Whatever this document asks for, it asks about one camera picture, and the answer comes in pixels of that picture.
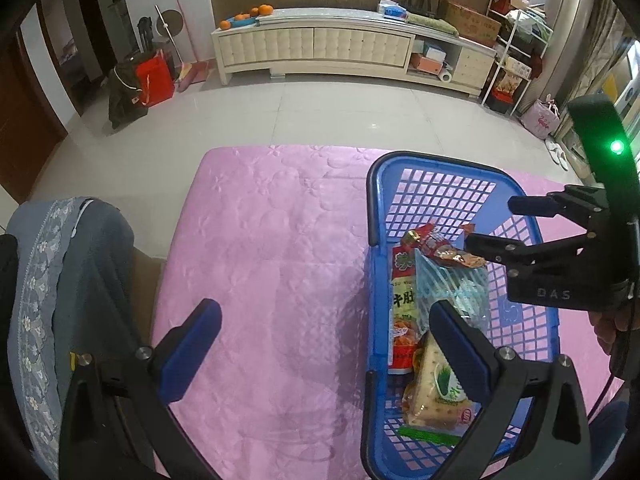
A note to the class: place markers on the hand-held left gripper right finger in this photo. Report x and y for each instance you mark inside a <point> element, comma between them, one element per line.
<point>457,350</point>

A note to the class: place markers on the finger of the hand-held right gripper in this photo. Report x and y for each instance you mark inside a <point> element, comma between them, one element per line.
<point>530,205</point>
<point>490,249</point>

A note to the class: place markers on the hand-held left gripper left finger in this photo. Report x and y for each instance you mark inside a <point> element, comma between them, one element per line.
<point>192,345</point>

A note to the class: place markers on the green label cracker packet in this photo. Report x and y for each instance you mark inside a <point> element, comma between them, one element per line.
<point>435,395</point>

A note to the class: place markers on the pale blue patterned bag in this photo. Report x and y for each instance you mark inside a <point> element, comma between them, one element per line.
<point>450,280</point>

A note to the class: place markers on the blue plastic basket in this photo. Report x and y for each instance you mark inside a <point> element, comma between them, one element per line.
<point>520,320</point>

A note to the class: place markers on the long red snack packet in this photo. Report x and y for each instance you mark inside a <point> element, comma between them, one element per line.
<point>402,310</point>

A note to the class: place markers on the person's right hand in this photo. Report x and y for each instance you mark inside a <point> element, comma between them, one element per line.
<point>607,330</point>

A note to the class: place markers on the pink tote bag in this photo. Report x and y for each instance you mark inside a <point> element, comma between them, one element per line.
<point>541,120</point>

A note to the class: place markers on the red black container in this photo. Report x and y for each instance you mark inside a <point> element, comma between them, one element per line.
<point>501,102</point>

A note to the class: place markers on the grey cloth yellow print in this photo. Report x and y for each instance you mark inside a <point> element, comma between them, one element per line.
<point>90,285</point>

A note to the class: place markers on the pink quilted tablecloth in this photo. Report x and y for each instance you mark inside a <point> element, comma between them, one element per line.
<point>280,260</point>

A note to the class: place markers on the yellow snack bag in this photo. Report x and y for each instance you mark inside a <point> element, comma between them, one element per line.
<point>511,84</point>

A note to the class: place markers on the white metal rack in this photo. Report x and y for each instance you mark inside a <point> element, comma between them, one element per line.
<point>492,75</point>

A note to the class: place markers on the dark red hanging cloth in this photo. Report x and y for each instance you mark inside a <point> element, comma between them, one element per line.
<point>536,65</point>

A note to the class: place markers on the white printed box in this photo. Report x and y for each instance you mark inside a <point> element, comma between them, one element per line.
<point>517,65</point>

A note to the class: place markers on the white paper roll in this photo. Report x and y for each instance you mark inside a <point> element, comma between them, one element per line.
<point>445,76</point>

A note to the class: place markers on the pale blue lace cover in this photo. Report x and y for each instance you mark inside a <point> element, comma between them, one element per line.
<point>35,285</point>

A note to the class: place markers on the orange flat box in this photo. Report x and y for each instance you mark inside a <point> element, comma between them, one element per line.
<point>429,64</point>

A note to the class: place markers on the tower air conditioner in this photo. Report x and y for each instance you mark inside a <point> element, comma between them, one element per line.
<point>575,35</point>

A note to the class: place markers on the patterned beige curtain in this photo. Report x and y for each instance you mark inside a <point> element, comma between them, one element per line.
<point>605,45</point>

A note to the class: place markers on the teal box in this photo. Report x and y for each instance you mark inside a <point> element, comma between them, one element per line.
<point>435,50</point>

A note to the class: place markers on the folded clothes pile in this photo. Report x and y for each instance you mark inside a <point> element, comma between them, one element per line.
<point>530,22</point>

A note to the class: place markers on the brown cardboard box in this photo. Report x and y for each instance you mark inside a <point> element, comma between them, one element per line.
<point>472,22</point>

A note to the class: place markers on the green folded cushion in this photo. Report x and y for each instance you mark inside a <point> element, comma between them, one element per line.
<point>432,24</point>

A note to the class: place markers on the blue white tissue box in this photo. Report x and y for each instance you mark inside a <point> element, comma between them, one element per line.
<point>392,10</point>

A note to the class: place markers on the black bag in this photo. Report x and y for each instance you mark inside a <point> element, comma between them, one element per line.
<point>125,100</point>

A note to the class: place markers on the cream tv cabinet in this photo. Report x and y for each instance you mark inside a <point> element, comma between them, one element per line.
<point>325,47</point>

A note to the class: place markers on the red paper bag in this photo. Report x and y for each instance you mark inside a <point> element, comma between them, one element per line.
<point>156,80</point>

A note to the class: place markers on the brown wooden door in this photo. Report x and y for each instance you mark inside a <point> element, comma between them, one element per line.
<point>25,135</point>

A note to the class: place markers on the pink broom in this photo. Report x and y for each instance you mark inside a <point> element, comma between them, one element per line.
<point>192,72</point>

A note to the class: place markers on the black upright case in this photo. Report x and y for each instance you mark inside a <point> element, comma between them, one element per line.
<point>145,35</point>

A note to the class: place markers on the blue fruit plate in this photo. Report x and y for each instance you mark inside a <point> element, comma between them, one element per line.
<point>245,22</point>

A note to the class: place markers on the dark doorway frame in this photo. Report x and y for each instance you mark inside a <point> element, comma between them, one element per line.
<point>95,35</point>

